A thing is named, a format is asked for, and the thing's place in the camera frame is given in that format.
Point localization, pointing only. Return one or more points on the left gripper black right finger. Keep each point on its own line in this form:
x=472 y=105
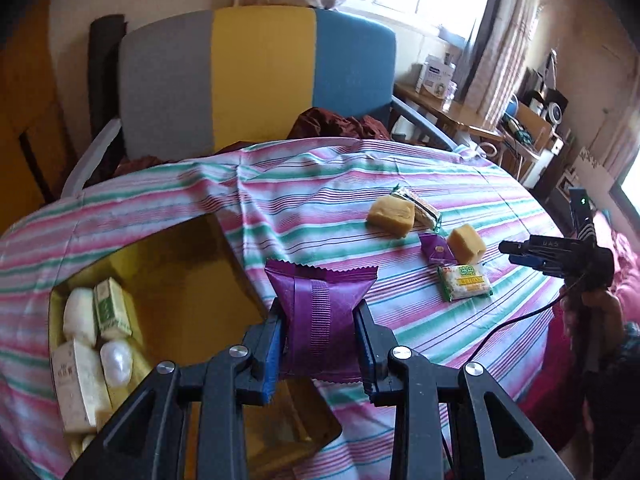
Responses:
x=373 y=342

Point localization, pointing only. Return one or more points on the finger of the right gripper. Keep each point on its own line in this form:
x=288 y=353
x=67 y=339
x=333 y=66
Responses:
x=539 y=245
x=531 y=261

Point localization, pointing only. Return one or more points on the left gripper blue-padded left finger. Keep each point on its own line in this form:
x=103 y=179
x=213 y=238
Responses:
x=265 y=342

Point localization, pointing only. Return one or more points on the purple snack packet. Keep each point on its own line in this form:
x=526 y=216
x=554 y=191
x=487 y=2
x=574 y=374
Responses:
x=320 y=340
x=436 y=249

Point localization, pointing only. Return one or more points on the Weidan cracker packet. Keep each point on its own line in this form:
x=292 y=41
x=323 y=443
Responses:
x=463 y=281

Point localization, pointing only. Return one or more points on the dark striped cracker packet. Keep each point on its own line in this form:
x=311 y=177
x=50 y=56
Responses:
x=426 y=214

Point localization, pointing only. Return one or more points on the tan sponge cake block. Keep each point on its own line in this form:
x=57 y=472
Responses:
x=392 y=214

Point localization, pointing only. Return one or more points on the small white ball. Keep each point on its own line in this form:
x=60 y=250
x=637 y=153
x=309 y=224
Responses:
x=116 y=359

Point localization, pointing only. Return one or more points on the small green essential oil box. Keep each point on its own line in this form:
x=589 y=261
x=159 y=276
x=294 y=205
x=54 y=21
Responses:
x=111 y=311

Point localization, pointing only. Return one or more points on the white towel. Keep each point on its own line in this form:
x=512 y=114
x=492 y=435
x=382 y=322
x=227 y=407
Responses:
x=79 y=322

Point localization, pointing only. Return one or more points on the cream ointment box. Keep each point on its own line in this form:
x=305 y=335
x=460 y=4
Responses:
x=80 y=387

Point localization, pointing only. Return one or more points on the person's right hand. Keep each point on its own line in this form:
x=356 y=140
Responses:
x=594 y=322

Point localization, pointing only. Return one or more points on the striped bed sheet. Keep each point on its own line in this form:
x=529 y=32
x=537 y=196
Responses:
x=304 y=201

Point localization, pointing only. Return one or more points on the white shelf unit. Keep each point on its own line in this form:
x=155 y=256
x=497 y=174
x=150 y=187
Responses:
x=586 y=172

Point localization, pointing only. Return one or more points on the wooden side desk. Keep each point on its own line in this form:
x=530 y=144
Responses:
x=456 y=118

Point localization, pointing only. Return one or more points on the white product box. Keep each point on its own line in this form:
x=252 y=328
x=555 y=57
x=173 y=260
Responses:
x=435 y=76

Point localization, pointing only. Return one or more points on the dark red cloth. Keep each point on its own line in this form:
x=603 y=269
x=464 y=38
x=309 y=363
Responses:
x=315 y=122

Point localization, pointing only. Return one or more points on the grey yellow blue chair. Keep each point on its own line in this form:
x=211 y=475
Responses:
x=195 y=83

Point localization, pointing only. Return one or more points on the wooden wardrobe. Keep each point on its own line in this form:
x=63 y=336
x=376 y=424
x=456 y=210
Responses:
x=36 y=151

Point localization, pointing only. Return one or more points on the black rolled mat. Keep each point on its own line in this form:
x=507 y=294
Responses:
x=105 y=36

